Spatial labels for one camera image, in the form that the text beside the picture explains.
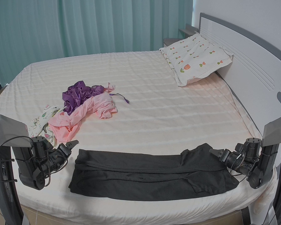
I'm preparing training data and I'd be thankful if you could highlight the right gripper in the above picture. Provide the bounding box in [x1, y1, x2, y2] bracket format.
[209, 148, 249, 176]

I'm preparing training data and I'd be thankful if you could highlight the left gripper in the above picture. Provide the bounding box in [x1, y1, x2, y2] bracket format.
[47, 139, 80, 172]

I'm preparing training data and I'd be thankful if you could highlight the black T-shirt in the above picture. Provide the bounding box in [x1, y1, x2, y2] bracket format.
[68, 143, 240, 202]

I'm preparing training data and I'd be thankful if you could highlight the bed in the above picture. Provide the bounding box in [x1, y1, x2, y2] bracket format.
[0, 13, 281, 225]

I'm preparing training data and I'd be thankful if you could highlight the white printed pyjama garment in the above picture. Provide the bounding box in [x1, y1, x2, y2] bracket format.
[28, 105, 61, 147]

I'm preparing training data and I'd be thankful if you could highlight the pink garment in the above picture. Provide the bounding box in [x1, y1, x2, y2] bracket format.
[48, 83, 118, 143]

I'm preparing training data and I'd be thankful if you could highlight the purple satin garment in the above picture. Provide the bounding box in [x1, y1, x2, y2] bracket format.
[62, 80, 130, 115]

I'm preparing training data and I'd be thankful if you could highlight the white printed pillow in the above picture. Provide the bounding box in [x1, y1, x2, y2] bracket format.
[159, 33, 234, 87]

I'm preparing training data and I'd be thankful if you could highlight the grey bedside table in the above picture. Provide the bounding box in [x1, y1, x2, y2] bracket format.
[163, 24, 199, 47]

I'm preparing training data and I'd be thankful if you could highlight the blue-green curtain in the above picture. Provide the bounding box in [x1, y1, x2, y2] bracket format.
[0, 0, 195, 86]

